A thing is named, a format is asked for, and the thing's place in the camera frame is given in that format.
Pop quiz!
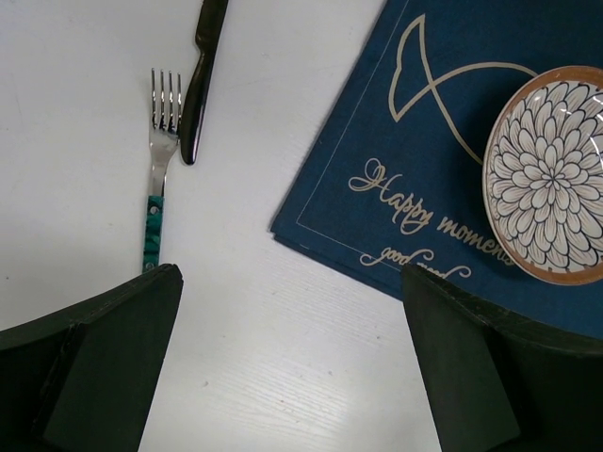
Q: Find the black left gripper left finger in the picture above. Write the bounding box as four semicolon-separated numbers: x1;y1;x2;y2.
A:
1;264;184;451

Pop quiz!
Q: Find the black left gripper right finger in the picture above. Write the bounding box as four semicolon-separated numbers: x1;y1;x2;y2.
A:
401;265;602;451

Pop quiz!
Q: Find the floral ceramic plate orange rim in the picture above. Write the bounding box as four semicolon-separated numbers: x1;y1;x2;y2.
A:
481;65;602;286

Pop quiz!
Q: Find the blue cloth placemat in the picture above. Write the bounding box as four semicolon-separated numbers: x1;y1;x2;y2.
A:
271;1;602;337

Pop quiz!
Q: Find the black table knife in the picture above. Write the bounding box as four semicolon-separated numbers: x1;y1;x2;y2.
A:
180;0;229;166

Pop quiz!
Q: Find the fork with teal handle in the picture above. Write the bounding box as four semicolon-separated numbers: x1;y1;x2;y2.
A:
142;68;182;272

